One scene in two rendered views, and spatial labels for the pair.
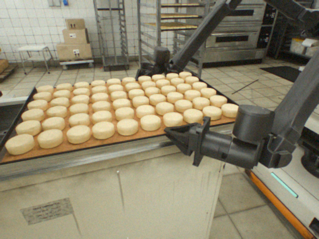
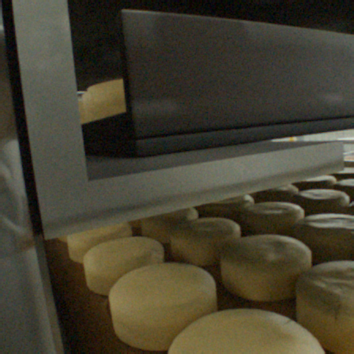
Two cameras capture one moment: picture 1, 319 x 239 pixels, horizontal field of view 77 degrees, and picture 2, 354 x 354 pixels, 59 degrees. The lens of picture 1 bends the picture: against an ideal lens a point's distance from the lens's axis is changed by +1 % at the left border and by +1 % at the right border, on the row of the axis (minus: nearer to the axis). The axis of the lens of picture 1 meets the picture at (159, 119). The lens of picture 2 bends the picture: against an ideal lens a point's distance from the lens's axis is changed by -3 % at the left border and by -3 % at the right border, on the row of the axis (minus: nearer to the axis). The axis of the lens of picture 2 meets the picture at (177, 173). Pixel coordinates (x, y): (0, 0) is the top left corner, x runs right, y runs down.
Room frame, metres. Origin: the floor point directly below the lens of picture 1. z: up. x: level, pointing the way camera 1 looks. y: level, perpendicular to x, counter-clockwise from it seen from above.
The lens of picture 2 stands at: (2.62, -0.17, 1.22)
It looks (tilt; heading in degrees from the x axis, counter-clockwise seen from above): 8 degrees down; 173
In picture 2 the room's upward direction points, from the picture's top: 6 degrees counter-clockwise
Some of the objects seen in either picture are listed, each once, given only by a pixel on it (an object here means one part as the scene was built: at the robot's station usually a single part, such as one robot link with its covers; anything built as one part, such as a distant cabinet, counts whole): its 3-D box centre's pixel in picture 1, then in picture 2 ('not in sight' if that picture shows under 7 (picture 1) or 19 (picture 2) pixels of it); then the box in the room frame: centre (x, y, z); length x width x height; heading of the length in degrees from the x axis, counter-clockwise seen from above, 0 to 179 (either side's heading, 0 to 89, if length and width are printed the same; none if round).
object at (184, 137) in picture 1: (182, 138); not in sight; (0.39, -0.05, 0.89); 0.09 x 0.07 x 0.07; 62
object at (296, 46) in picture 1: (304, 45); not in sight; (4.47, -3.09, 0.36); 0.47 x 0.39 x 0.26; 103
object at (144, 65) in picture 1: (150, 73); not in sight; (0.86, 0.04, 0.90); 0.07 x 0.07 x 0.10; 62
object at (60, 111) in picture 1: (57, 113); not in sight; (0.48, 0.28, 0.91); 0.05 x 0.05 x 0.02
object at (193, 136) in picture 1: (182, 133); not in sight; (0.39, -0.05, 0.91); 0.09 x 0.07 x 0.07; 62
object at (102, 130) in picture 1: (103, 130); not in sight; (0.39, 0.13, 0.91); 0.05 x 0.05 x 0.02
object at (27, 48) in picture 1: (38, 59); not in sight; (3.86, 2.30, 0.23); 0.45 x 0.45 x 0.46; 6
